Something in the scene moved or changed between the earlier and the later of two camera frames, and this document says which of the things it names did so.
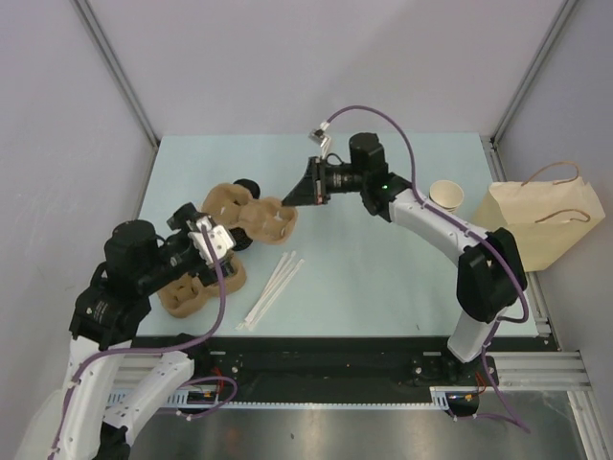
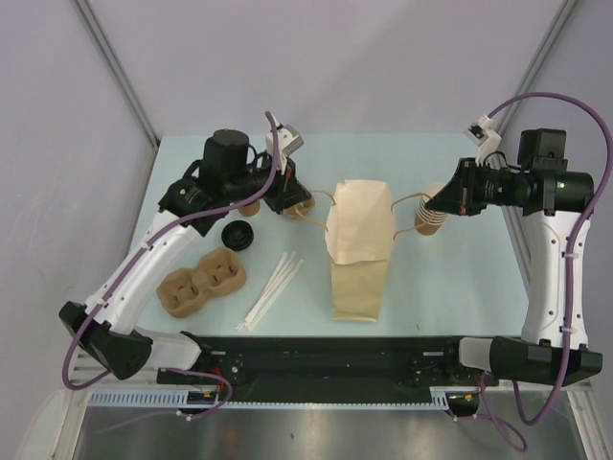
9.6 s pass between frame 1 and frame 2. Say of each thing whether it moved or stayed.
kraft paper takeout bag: moved
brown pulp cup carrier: stayed
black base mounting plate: stayed
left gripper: moved
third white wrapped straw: stayed
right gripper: moved
